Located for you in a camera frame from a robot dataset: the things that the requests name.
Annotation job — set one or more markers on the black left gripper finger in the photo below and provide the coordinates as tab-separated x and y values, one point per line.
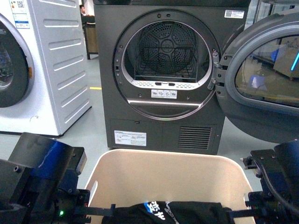
242	213
105	212

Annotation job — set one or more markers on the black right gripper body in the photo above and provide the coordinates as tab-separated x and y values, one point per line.
273	211

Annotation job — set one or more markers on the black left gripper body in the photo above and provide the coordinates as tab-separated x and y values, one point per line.
57	208

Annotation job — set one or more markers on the cream plastic laundry hamper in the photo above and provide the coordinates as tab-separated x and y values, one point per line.
126	177

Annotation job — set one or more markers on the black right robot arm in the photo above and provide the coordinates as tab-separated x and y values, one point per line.
278	172

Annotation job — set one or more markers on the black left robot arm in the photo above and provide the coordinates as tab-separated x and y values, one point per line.
39	185

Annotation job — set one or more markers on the black printed t-shirt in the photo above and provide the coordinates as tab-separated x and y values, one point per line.
166	212

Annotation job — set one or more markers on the round grey dryer door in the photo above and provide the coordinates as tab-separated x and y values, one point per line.
257	78

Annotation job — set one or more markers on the white washing machine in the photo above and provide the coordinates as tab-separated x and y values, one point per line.
43	79

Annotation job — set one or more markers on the dark grey tumble dryer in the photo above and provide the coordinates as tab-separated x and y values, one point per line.
157	59

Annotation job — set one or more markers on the wooden background table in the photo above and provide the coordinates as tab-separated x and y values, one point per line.
89	29

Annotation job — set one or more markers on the person in background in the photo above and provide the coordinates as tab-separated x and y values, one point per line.
82	11

